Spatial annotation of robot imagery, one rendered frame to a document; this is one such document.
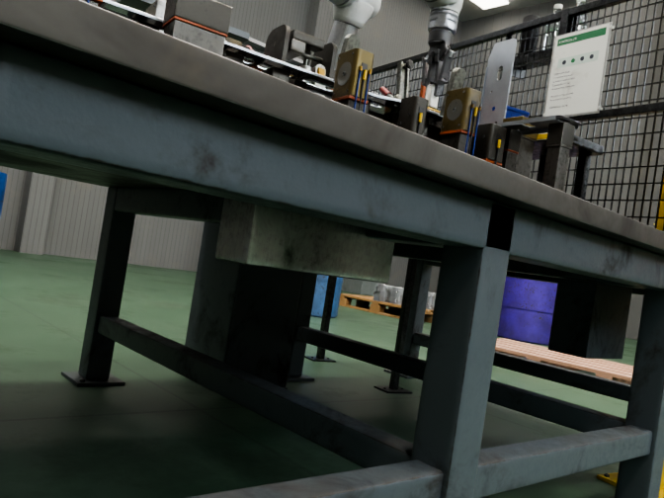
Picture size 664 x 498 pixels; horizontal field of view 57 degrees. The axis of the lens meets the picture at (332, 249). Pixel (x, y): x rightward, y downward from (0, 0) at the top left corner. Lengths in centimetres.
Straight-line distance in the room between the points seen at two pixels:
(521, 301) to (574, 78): 450
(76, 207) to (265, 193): 889
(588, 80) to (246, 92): 180
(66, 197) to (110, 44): 894
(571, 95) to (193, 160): 185
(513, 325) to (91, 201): 617
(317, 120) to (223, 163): 11
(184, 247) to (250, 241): 928
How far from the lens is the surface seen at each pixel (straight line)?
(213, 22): 139
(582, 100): 229
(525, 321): 663
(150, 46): 57
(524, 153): 201
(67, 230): 950
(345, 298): 743
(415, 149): 77
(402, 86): 210
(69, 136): 57
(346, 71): 155
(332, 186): 73
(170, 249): 1013
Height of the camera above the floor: 53
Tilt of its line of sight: 1 degrees up
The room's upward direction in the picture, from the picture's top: 9 degrees clockwise
